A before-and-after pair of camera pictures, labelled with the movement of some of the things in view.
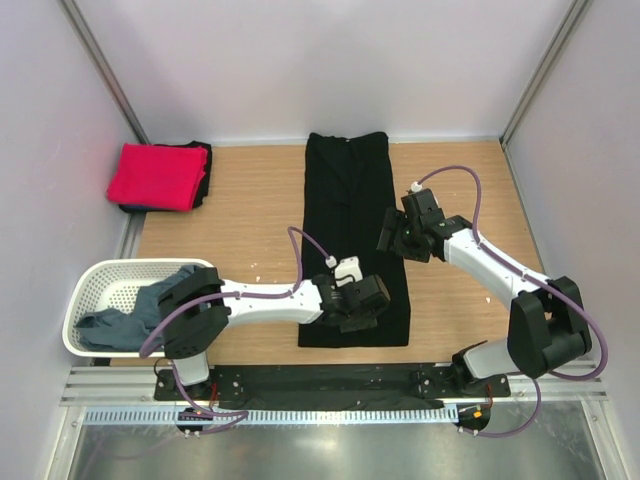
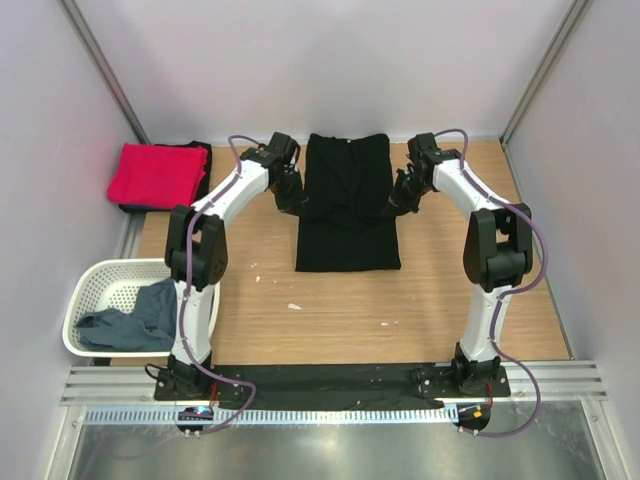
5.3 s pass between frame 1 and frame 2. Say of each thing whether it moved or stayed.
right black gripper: moved
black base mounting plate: stayed
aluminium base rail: stayed
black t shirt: moved
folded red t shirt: stayed
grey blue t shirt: stayed
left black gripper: moved
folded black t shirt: stayed
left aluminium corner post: stayed
